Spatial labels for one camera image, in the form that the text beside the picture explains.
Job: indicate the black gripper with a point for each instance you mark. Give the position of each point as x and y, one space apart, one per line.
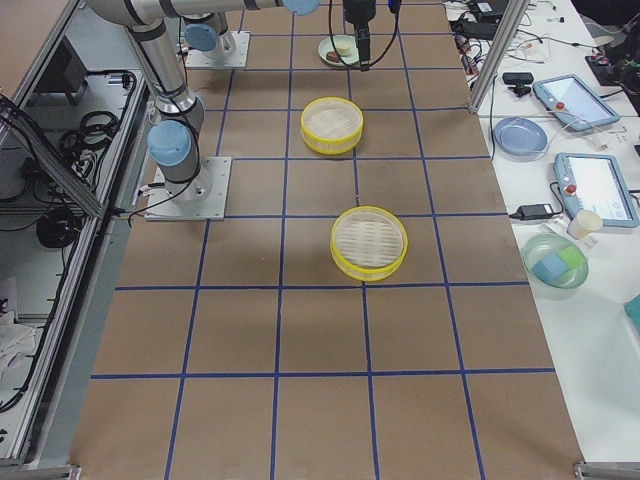
357 11

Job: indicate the white steamed bun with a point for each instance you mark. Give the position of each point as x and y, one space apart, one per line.
343 48

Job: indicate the brown bun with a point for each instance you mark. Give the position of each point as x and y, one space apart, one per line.
332 56

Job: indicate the yellow bamboo steamer basket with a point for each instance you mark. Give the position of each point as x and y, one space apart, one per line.
331 125

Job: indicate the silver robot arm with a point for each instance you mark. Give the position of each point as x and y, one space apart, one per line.
173 141
218 22

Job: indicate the mint green plate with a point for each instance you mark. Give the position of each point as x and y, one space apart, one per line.
329 44

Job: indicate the black webcam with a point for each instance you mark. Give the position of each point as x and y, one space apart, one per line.
518 82

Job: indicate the blue plate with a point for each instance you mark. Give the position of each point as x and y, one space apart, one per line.
520 137

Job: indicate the upper teach pendant tablet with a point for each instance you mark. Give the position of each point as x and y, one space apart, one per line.
571 101

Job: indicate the teach pendant tablet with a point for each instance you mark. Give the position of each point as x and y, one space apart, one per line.
571 101
595 182

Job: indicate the black power adapter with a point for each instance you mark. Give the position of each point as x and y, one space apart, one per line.
533 212

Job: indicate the lower teach pendant tablet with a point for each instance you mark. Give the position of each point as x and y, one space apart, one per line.
595 182

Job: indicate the white paper cup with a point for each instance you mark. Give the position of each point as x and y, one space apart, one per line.
585 223

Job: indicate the blue sponge block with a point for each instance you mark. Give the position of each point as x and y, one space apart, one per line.
549 269

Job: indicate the green glass bowl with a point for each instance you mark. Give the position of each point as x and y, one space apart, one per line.
542 244

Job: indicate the green sponge block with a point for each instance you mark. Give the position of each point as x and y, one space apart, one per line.
572 257

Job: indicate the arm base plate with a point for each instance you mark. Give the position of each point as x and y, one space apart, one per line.
210 51
204 199

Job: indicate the aluminium frame post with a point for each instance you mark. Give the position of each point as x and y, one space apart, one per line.
506 30

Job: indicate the aluminium frame rail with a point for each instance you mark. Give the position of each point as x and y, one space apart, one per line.
51 162

